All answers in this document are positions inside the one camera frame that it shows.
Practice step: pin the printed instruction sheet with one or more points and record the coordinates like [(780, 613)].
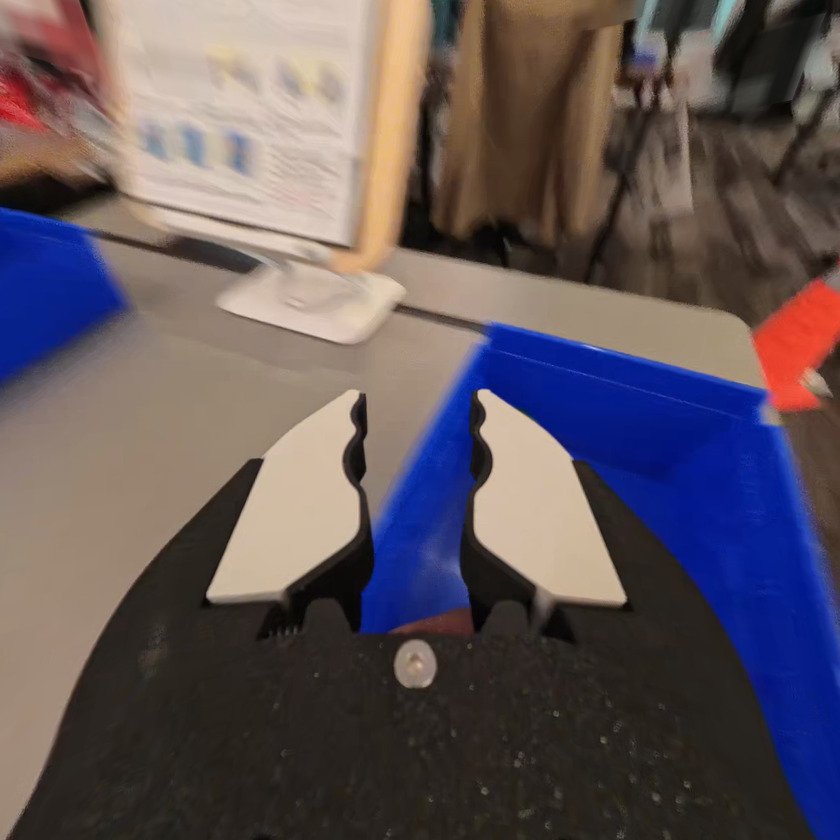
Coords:
[(249, 118)]

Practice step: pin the blue plastic bin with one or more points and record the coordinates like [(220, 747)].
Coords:
[(46, 289), (689, 472)]

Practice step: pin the white printed sign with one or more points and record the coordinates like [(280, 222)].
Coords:
[(669, 164)]

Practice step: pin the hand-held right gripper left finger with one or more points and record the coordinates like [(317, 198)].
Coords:
[(289, 525)]

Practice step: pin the orange traffic cone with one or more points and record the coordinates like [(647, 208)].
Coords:
[(797, 341)]

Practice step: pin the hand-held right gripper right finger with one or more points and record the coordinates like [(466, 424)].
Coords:
[(544, 525)]

